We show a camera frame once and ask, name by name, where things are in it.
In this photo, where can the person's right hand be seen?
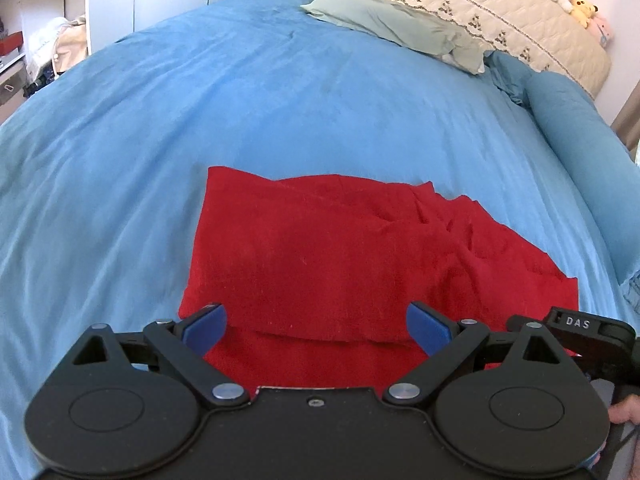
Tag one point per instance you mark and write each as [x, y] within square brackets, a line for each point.
[625, 411]

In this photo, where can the rolled blue duvet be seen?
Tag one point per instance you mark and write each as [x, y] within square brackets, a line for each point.
[594, 157]

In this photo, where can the white bag on shelf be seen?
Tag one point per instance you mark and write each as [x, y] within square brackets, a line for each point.
[59, 43]

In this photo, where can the red box on shelf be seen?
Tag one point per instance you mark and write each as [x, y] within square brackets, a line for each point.
[10, 43]

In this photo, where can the red cloth garment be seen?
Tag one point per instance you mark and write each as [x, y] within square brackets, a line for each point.
[316, 275]

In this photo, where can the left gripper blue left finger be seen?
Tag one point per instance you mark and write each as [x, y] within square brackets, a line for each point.
[180, 349]

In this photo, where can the light pink plush toy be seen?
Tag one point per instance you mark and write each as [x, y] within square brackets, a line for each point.
[601, 30]

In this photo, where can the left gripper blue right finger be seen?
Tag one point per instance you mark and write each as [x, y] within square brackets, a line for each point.
[448, 346]

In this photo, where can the green pillow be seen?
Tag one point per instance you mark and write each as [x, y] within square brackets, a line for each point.
[406, 27]

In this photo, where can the white shelf unit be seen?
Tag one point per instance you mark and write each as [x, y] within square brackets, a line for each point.
[27, 16]

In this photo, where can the blue bed sheet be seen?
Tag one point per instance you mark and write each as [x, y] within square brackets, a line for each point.
[103, 171]

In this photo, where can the yellow plush toy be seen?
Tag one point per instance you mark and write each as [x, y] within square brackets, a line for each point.
[583, 11]

